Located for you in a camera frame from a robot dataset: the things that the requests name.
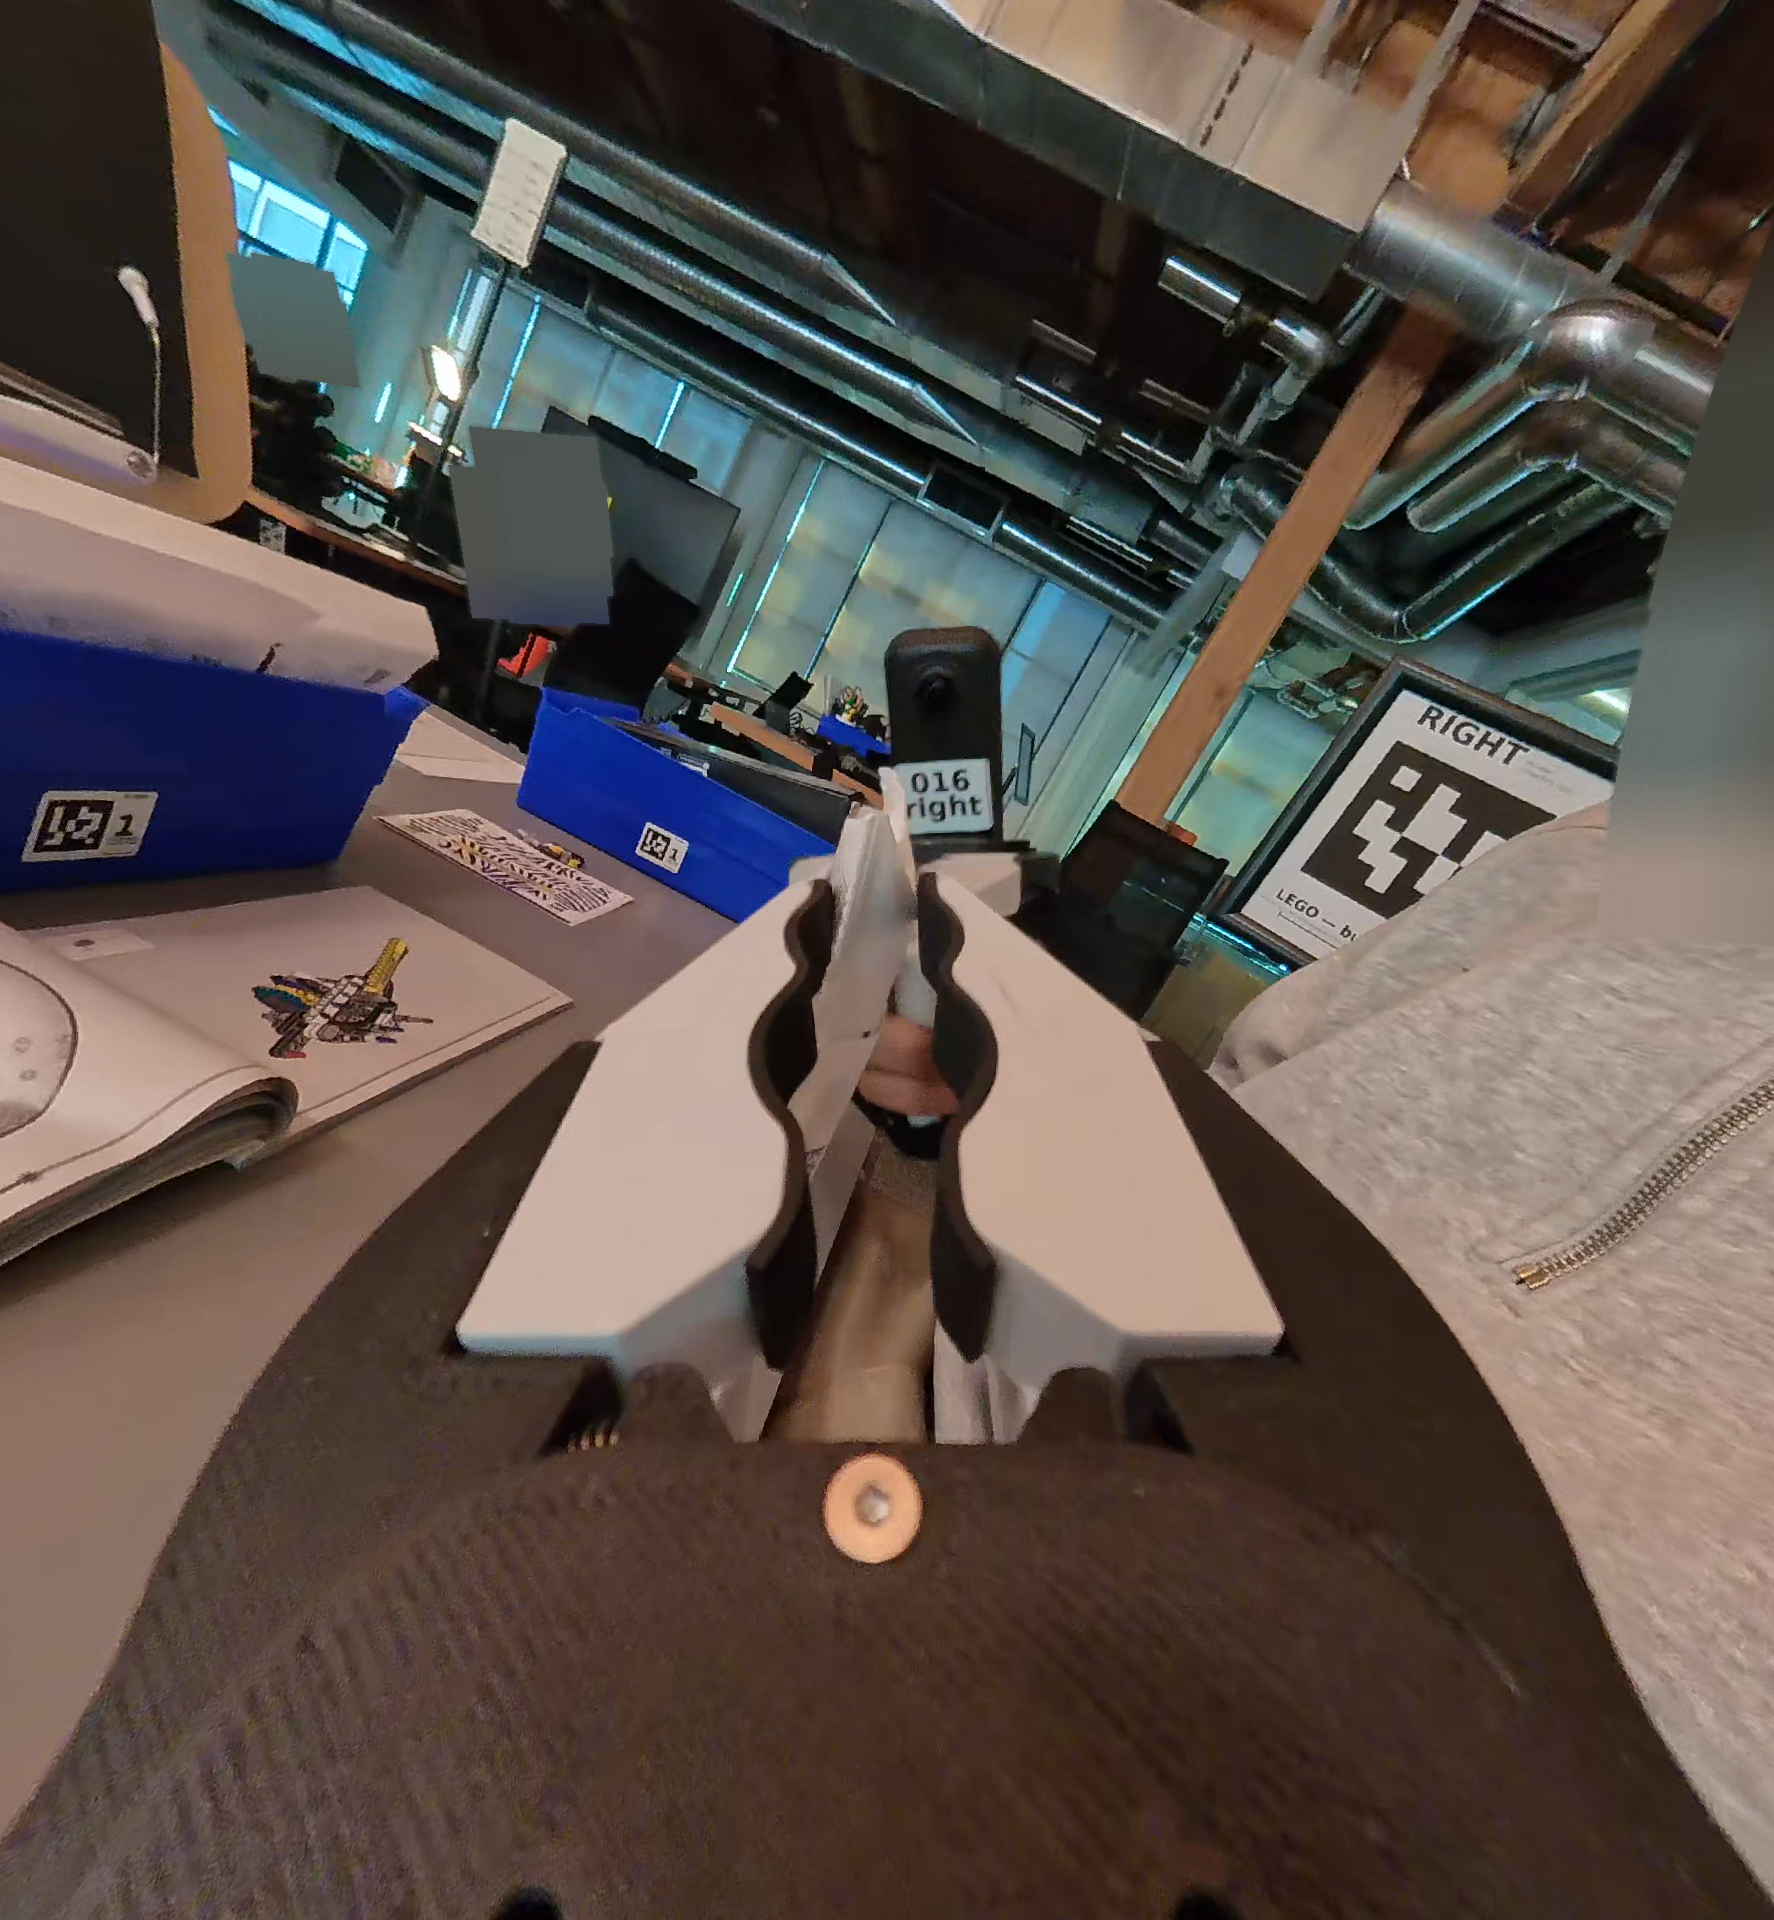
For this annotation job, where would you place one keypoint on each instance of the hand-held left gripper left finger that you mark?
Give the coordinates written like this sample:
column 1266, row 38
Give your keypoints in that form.
column 632, row 1184

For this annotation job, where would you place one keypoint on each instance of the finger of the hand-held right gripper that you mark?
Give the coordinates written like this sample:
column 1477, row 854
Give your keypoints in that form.
column 1009, row 888

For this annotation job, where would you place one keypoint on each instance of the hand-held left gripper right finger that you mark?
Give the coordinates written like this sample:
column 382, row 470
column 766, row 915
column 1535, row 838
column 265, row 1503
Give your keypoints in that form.
column 1112, row 1200

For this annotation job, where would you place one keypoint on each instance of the small white paper bag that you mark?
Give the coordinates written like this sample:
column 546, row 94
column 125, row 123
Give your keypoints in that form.
column 868, row 885

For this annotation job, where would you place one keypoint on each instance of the person's right hand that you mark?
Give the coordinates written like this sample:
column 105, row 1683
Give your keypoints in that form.
column 900, row 1071

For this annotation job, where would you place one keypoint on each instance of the black monitor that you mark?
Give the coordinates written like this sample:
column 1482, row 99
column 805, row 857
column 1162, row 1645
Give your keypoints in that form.
column 676, row 541

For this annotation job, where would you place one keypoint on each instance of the blue plastic bin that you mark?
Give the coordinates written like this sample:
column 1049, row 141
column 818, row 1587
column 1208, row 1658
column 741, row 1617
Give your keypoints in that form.
column 152, row 751
column 632, row 779

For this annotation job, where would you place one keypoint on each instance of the printed sticker sheet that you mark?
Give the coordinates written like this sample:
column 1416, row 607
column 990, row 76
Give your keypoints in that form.
column 505, row 864

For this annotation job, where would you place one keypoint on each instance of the framed black-white marker sign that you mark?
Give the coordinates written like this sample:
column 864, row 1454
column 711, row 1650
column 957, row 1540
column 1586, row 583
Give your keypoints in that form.
column 1427, row 825

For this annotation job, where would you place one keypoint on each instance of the open instruction booklet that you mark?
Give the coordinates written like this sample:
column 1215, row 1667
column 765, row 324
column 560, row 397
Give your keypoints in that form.
column 152, row 1050

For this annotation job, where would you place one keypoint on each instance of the person's grey hoodie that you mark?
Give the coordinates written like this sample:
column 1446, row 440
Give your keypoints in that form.
column 1651, row 1200

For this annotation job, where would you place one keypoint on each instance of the white hanging panel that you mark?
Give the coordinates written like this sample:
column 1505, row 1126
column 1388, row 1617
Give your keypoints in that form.
column 519, row 188

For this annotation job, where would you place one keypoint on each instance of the silver ventilation ducts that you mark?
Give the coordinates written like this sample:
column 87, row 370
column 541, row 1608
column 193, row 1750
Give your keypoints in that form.
column 1575, row 345

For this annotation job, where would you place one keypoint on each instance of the wooden post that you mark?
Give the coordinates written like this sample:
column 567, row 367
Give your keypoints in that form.
column 1278, row 586

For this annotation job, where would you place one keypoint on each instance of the black panel wooden frame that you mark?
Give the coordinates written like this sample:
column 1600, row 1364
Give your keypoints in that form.
column 47, row 195

